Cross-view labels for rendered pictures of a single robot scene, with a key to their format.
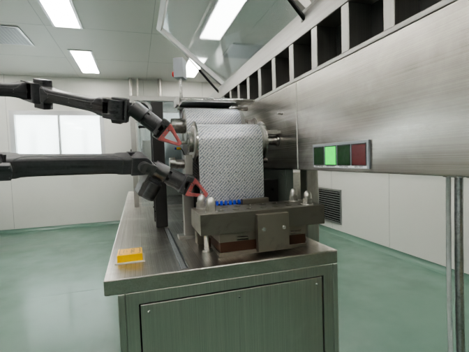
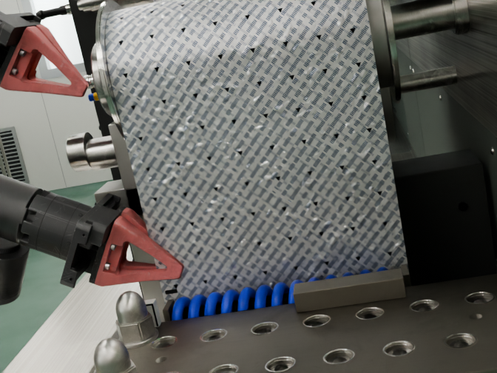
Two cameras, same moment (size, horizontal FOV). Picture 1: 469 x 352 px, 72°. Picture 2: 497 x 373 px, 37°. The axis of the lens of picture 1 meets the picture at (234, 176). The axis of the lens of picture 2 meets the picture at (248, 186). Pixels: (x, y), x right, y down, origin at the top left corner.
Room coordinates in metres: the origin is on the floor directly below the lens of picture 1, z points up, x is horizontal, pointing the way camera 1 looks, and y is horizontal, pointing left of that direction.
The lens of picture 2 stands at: (0.52, -0.27, 1.29)
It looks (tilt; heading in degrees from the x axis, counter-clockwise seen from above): 13 degrees down; 26
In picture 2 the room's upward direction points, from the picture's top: 12 degrees counter-clockwise
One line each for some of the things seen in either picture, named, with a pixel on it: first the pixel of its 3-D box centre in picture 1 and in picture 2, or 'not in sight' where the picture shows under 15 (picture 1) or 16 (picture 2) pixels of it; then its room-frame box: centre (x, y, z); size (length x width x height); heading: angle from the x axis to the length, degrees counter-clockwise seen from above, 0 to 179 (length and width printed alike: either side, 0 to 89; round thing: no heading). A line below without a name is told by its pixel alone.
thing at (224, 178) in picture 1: (232, 182); (269, 215); (1.13, 0.01, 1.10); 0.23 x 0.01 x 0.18; 107
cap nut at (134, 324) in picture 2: (201, 201); (132, 315); (1.03, 0.11, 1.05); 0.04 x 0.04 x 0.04
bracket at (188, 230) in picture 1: (183, 196); (143, 257); (1.18, 0.19, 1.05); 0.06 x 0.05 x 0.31; 107
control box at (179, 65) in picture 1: (178, 69); not in sight; (1.69, 0.27, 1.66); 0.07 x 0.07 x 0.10; 82
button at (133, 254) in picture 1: (130, 255); not in sight; (0.93, 0.32, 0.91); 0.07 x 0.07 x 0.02; 17
